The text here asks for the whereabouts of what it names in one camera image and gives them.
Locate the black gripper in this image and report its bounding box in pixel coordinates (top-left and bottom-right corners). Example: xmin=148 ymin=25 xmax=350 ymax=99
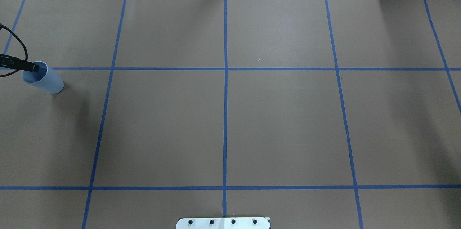
xmin=0 ymin=54 xmax=40 ymax=72

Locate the blue plastic cup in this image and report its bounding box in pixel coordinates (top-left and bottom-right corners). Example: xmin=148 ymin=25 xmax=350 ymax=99
xmin=21 ymin=60 xmax=64 ymax=94

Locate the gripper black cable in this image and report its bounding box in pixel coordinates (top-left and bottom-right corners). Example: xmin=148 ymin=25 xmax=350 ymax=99
xmin=0 ymin=23 xmax=28 ymax=78

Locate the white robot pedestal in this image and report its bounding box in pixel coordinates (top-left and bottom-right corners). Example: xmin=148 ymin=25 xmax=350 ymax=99
xmin=176 ymin=217 xmax=272 ymax=229

